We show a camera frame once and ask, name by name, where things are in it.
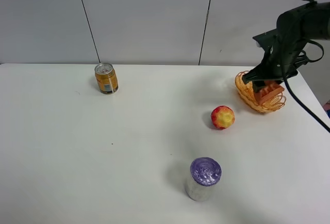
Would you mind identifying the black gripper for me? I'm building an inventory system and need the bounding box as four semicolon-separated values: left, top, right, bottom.
243;29;307;93

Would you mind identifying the orange waffle slice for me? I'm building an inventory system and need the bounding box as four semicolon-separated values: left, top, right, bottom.
254;80;284;105

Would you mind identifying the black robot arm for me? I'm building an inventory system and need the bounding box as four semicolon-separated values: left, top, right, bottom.
242;2;329;93

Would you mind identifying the orange woven basket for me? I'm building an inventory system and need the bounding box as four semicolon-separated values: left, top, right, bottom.
235;71;286;113

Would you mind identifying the red yellow toy apple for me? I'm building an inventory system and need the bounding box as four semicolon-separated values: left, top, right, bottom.
210;106;235;130

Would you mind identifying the blue object at edge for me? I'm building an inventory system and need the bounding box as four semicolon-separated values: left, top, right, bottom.
323;101;330;117

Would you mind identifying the purple lidded silver cup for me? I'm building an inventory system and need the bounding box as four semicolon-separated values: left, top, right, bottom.
185;157;222;201

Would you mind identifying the gold drink can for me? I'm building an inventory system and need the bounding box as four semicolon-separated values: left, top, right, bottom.
94;63;119;94

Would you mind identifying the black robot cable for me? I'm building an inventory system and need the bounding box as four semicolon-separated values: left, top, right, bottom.
282;0;330;133

